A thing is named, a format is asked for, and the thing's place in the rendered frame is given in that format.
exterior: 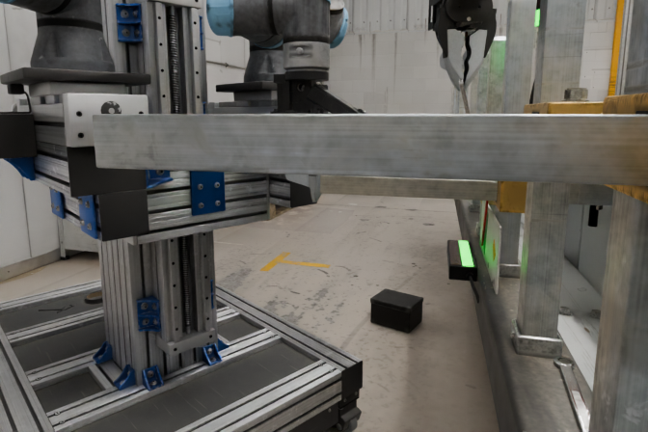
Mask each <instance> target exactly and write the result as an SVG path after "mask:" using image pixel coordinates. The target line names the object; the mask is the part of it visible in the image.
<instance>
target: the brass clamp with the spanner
mask: <svg viewBox="0 0 648 432"><path fill-rule="evenodd" d="M526 197H527V182H521V181H498V193H497V200H496V201H493V202H494V204H495V205H496V207H497V208H498V210H499V212H510V213H525V210H526Z"/></svg>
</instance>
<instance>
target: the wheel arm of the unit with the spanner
mask: <svg viewBox="0 0 648 432"><path fill-rule="evenodd" d="M497 193H498V182H497V181H492V180H462V179H433V178H403V177H374V176H344V175H321V176H320V194H340V195H362V196H385V197H408V198H430V199H454V200H477V201H496V200H497ZM612 198H613V189H612V188H610V187H607V186H605V185H604V184H579V183H571V185H570V197H569V204H586V205H596V209H597V210H602V209H603V205H608V206H612Z"/></svg>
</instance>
